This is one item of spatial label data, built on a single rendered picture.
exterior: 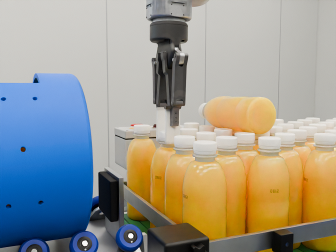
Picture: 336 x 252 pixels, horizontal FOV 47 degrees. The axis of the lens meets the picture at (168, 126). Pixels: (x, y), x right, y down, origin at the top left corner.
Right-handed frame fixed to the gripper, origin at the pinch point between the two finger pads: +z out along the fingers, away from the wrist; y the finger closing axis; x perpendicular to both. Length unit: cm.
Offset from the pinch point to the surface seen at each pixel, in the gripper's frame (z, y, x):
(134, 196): 15.8, -6.8, -4.8
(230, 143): 2.0, 13.2, 6.4
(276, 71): -32, -329, 281
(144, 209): 16.9, -1.0, -4.6
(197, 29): -72, -309, 161
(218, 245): 16.2, 21.9, -0.5
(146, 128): 1.8, -13.2, 0.0
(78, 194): 8.2, 15.4, -20.4
